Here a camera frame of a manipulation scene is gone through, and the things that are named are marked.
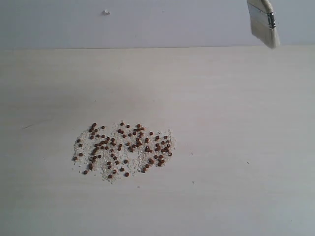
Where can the pile of beans and grit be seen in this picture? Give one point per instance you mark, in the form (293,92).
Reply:
(122,150)

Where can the wooden paint brush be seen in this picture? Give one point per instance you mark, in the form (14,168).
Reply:
(262,22)

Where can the white wall plug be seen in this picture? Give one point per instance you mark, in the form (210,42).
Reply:
(106,12)

